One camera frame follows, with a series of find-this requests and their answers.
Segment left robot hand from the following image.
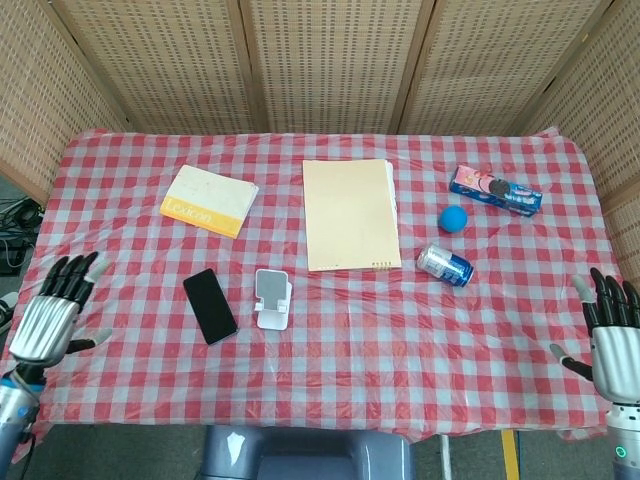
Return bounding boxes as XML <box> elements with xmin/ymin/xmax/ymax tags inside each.
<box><xmin>8</xmin><ymin>251</ymin><xmax>113</xmax><ymax>370</ymax></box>

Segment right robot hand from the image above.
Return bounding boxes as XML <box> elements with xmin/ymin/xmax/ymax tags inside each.
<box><xmin>549</xmin><ymin>267</ymin><xmax>640</xmax><ymax>403</ymax></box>

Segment black smartphone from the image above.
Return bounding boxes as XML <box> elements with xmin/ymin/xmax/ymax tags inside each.
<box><xmin>182</xmin><ymin>268</ymin><xmax>240</xmax><ymax>347</ymax></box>

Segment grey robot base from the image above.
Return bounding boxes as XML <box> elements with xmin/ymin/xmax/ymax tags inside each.
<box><xmin>198</xmin><ymin>425</ymin><xmax>417</xmax><ymax>480</ymax></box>

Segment white phone stand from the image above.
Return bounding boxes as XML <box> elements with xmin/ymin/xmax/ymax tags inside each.
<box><xmin>252</xmin><ymin>268</ymin><xmax>293</xmax><ymax>331</ymax></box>

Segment red checkered tablecloth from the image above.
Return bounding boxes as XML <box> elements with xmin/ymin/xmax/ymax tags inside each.
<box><xmin>0</xmin><ymin>125</ymin><xmax>630</xmax><ymax>464</ymax></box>

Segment blue soda can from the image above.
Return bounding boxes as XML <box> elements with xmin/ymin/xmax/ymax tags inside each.
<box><xmin>417</xmin><ymin>243</ymin><xmax>474</xmax><ymax>288</ymax></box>

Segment blue cookie box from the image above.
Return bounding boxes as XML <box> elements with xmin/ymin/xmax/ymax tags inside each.
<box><xmin>448</xmin><ymin>164</ymin><xmax>544</xmax><ymax>218</ymax></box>

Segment blue ball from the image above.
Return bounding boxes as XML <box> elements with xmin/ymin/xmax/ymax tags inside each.
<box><xmin>439</xmin><ymin>205</ymin><xmax>470</xmax><ymax>235</ymax></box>

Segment yellow Lexicon notebook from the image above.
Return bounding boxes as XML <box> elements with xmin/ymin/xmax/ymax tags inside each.
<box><xmin>159</xmin><ymin>164</ymin><xmax>260</xmax><ymax>240</ymax></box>

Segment beige paper folder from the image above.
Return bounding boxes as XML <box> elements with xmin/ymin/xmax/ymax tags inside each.
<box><xmin>301</xmin><ymin>158</ymin><xmax>403</xmax><ymax>273</ymax></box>

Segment bamboo folding screen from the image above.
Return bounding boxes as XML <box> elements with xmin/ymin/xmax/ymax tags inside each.
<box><xmin>0</xmin><ymin>0</ymin><xmax>640</xmax><ymax>281</ymax></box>

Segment black cables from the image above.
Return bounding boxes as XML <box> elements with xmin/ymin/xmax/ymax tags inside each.
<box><xmin>0</xmin><ymin>197</ymin><xmax>45</xmax><ymax>276</ymax></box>

